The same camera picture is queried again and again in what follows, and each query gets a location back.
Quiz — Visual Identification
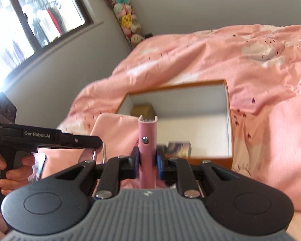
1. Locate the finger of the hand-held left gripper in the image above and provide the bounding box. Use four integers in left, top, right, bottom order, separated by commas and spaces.
61, 135, 103, 149

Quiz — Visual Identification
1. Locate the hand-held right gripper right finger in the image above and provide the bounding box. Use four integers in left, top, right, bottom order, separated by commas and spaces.
156, 147, 242, 199

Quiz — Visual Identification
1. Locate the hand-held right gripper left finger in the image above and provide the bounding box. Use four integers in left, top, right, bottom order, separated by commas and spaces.
55, 146, 141, 200

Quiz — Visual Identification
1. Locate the pink case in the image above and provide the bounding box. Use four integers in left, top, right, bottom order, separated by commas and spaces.
137, 115, 158, 189

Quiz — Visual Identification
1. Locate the brown patterned box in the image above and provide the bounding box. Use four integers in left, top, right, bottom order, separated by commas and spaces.
166, 141, 192, 159

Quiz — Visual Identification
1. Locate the small gold box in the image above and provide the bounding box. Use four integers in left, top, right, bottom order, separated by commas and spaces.
130, 103, 156, 118

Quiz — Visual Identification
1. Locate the orange cardboard box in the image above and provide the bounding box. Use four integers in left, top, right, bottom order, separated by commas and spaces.
117, 80, 234, 171

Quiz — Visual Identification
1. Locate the person's left hand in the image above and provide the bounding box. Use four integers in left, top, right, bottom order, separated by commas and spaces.
0, 152, 37, 197

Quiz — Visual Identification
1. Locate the clear plastic clip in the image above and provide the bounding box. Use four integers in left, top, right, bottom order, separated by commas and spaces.
79, 142, 107, 164

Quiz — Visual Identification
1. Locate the window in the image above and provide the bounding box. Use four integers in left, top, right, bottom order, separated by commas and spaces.
0, 0, 95, 81

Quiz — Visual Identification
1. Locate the pink printed blanket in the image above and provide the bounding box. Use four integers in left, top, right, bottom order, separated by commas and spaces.
56, 25, 301, 207

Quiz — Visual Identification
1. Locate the column of plush toys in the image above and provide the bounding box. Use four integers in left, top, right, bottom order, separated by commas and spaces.
98, 0, 147, 50

